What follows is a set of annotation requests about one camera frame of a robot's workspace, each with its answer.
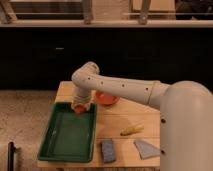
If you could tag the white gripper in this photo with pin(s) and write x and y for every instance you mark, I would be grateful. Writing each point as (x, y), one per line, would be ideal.
(81, 96)

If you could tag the red apple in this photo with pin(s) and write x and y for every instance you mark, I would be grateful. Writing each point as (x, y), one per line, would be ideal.
(79, 108)

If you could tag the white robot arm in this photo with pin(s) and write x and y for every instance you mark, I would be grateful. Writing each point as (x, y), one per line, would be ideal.
(186, 114)

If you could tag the green plastic tray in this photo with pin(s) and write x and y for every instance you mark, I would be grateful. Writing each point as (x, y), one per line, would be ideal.
(69, 137)

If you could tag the orange bowl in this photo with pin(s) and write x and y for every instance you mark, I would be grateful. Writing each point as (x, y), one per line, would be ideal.
(103, 98)

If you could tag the blue sponge rectangular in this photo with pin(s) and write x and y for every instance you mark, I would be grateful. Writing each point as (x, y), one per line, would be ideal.
(108, 151)

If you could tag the wooden table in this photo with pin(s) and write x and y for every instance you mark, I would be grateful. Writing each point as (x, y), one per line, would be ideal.
(111, 121)

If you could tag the blue-grey wedge cloth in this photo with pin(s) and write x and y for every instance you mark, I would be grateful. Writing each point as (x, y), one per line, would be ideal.
(146, 150)

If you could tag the black pole object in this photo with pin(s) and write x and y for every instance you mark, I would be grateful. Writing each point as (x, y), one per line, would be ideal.
(10, 160)

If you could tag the wooden railing frame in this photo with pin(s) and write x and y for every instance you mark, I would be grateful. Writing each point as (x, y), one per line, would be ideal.
(107, 13)

